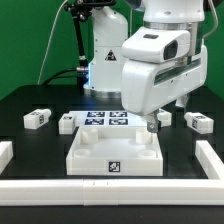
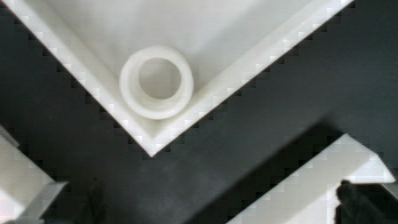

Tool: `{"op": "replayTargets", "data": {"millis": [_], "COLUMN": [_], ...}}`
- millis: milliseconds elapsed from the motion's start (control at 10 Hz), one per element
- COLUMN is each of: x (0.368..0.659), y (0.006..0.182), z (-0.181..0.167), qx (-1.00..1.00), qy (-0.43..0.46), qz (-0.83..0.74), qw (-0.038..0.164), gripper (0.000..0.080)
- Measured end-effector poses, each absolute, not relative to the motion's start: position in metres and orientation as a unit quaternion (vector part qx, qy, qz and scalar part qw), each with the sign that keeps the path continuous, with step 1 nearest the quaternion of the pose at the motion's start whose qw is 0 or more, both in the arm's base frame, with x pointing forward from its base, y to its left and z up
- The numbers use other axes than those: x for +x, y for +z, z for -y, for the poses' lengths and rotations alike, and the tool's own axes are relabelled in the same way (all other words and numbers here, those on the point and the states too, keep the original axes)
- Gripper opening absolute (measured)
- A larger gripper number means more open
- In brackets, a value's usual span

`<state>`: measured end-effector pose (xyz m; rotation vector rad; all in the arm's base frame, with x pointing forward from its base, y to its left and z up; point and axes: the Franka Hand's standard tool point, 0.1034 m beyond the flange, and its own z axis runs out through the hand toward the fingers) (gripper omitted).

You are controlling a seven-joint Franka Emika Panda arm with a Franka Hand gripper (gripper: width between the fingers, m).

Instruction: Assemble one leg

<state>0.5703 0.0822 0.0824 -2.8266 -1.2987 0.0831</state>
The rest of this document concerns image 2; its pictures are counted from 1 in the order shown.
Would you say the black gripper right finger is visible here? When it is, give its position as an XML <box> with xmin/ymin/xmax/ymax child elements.
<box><xmin>334</xmin><ymin>180</ymin><xmax>398</xmax><ymax>224</ymax></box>

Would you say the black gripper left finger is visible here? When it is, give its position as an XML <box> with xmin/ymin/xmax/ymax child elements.
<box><xmin>0</xmin><ymin>126</ymin><xmax>66</xmax><ymax>224</ymax></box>

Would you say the white square tabletop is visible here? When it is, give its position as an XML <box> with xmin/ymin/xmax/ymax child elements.
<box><xmin>0</xmin><ymin>0</ymin><xmax>354</xmax><ymax>154</ymax></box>

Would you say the white U-shaped fence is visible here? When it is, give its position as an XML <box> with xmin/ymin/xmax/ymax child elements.
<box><xmin>226</xmin><ymin>134</ymin><xmax>396</xmax><ymax>224</ymax></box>

